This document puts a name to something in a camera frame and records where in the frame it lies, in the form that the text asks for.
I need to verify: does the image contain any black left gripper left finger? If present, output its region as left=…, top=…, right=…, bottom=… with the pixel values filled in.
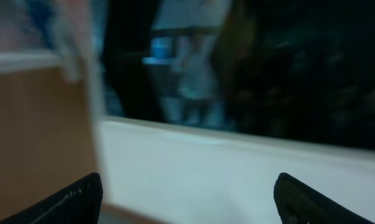
left=0, top=172, right=103, bottom=224

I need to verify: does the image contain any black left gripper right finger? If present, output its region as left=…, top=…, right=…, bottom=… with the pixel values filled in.
left=273, top=172, right=374, bottom=224

